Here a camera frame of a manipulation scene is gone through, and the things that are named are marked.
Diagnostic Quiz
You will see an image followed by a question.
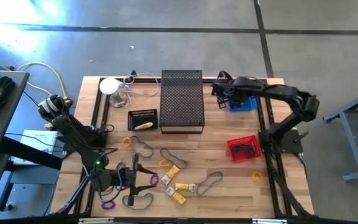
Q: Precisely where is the black mesh riser shelf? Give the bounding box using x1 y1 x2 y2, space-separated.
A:
159 69 206 135

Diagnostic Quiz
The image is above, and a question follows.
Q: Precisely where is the yellow floor cable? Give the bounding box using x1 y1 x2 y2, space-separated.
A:
16 61 73 105

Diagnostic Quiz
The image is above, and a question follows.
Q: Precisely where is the black cable loop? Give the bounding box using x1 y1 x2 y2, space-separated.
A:
218 70 234 82

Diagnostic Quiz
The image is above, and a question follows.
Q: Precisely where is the white cardboard box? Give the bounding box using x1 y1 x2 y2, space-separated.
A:
12 129 58 166

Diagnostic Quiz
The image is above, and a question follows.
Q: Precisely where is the white lamp cable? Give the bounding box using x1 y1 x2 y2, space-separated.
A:
121 72 160 106

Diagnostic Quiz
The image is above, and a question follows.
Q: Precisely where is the black metal stand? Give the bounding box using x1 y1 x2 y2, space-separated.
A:
0 136 64 220

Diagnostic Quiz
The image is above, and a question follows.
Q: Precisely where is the red plastic basket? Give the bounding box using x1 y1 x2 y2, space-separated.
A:
227 134 264 164

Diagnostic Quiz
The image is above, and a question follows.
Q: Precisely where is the grey rubber band loop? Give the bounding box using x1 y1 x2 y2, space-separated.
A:
159 147 190 170

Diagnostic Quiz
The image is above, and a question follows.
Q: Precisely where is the grey side table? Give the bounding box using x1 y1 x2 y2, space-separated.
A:
0 70 30 158

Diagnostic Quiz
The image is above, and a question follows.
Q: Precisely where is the black plastic basket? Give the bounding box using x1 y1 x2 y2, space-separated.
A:
127 108 159 132

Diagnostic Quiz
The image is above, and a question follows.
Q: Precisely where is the grey metal table frame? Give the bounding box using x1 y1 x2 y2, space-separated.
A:
323 85 358 183

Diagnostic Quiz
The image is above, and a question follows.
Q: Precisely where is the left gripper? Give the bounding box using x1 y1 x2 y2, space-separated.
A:
116 153 158 207

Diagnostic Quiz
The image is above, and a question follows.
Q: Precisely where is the white mushroom lamp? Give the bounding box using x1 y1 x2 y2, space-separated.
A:
99 77 129 109

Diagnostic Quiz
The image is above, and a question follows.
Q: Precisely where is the black aluminium table frame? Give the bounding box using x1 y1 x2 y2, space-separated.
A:
54 76 315 218

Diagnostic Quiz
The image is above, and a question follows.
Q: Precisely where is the blue plastic basket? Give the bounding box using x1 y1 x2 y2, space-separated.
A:
227 96 259 113

